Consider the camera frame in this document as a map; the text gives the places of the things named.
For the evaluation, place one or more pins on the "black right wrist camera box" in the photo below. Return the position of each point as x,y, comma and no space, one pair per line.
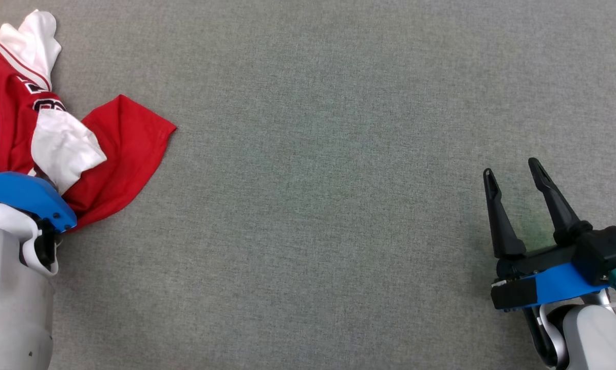
605,252

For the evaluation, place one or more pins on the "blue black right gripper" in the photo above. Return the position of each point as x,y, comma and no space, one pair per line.
554,288

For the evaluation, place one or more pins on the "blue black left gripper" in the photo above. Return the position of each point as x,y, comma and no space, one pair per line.
25,192

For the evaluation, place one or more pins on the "red Bulls jersey white sleeves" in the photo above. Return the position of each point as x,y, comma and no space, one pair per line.
10,103

